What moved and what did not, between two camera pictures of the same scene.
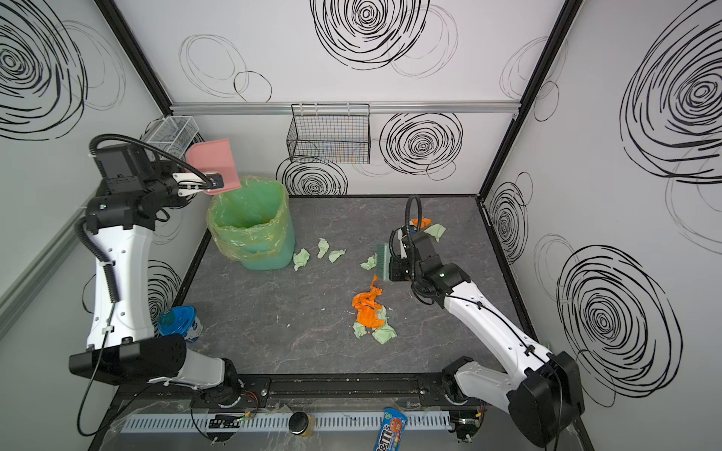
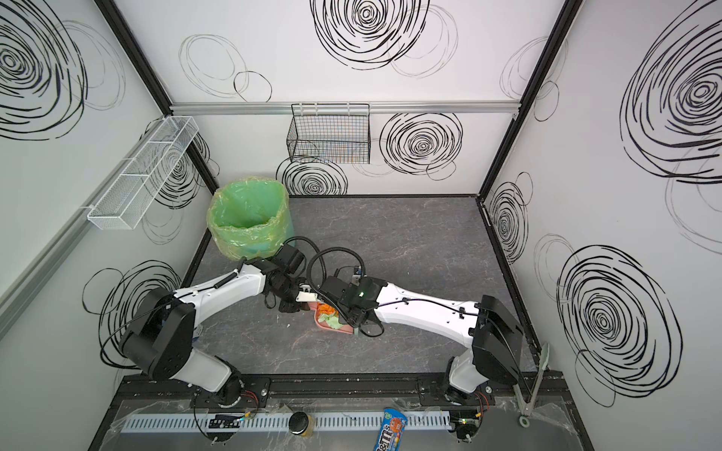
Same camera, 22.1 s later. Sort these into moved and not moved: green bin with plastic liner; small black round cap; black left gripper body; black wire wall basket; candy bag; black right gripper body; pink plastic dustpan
Moved: black right gripper body; pink plastic dustpan; black left gripper body
Not moved: candy bag; green bin with plastic liner; small black round cap; black wire wall basket
